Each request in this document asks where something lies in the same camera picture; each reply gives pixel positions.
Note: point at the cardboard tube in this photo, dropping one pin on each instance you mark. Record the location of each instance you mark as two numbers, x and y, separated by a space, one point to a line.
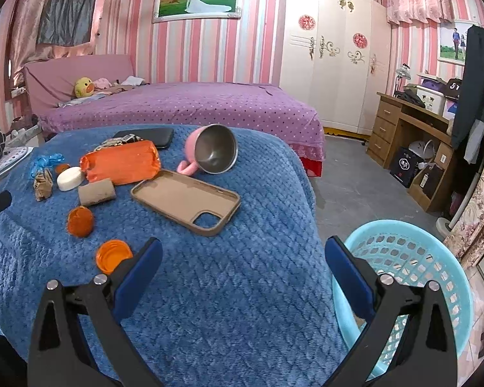
96 192

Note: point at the dark hanging jacket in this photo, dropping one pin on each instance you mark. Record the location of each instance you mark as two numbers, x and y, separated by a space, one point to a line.
474 80

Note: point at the white storage box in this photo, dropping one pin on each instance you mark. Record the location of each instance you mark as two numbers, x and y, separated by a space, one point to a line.
431 98

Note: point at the small white fan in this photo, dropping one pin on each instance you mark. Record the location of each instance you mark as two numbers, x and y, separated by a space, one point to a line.
419 149

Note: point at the pink steel mug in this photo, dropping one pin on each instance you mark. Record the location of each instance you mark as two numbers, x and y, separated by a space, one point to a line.
215 149

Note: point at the pink covered headboard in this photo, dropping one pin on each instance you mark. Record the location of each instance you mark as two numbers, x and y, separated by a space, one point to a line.
56 76

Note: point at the orange ball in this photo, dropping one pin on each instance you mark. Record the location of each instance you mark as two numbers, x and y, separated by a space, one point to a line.
80 221

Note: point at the white cloth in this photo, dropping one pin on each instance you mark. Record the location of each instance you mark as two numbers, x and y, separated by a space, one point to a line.
132 81

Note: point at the black paper bag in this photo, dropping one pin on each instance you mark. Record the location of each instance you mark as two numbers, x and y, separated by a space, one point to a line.
403 167

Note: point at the brown phone case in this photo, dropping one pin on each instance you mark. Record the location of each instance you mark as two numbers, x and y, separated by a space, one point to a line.
173 197

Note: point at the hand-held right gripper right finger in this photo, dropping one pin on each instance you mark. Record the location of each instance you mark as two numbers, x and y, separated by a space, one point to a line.
349 280

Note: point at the black box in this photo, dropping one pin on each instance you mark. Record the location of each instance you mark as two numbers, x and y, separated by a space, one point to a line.
431 180

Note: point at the orange plastic bag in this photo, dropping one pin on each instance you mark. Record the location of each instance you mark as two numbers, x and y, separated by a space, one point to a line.
121 165

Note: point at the wall poster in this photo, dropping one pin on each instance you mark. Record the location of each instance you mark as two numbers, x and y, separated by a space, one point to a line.
451 44

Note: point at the yellow duck plush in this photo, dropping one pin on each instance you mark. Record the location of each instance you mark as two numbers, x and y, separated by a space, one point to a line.
83 87

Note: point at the framed wedding picture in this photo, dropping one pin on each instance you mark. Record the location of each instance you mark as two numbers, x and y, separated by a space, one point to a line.
197 0

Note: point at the wooden desk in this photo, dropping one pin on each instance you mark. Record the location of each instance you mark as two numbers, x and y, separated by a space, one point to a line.
381 129

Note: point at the white soap bar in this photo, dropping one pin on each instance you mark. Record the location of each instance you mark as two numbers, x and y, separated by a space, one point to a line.
69 178

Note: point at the pink shiny curtain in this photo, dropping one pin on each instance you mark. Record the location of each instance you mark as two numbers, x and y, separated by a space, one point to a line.
28 28

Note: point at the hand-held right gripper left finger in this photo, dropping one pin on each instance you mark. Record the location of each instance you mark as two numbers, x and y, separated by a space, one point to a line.
139 280

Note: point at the pink plush toy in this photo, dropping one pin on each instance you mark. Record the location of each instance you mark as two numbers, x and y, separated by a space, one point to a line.
101 83

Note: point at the desk lamp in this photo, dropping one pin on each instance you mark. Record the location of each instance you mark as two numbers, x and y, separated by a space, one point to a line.
403 73

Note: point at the light blue plastic basket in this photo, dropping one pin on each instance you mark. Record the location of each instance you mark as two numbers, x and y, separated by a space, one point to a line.
451 262

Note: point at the brown paper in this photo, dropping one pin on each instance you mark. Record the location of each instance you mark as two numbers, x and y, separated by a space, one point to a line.
43 185

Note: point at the dark clothes pile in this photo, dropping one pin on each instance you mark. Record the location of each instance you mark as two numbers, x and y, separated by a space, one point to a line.
409 96

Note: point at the small cardboard box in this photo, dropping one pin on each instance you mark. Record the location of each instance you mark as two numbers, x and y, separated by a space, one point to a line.
443 156

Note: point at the small orange scrap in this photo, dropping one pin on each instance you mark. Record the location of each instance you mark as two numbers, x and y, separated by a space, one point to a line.
61 168

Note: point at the grey curtain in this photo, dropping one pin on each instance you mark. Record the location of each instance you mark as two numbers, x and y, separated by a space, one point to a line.
68 8

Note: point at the orange lid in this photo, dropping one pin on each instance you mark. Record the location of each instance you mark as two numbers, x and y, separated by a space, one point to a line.
113 256

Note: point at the grey hanging garment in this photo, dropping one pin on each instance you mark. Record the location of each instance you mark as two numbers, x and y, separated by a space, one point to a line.
475 139

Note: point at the purple polka-dot bed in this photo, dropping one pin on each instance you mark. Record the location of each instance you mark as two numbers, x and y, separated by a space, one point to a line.
193 105

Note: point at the white perforated board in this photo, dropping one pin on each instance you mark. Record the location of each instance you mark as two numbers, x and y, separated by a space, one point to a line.
8 161

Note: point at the white wardrobe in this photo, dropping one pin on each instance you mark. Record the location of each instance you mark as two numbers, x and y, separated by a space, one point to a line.
330 80

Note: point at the black printed bag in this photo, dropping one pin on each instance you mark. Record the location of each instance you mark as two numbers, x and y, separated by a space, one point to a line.
453 88

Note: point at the black phone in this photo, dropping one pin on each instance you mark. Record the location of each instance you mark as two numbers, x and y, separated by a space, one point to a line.
153 137

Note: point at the white standing fan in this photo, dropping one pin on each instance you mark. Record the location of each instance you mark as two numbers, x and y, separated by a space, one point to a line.
443 224

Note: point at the blue plastic wrapper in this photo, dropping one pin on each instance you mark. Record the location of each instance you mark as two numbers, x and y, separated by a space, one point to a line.
42 163

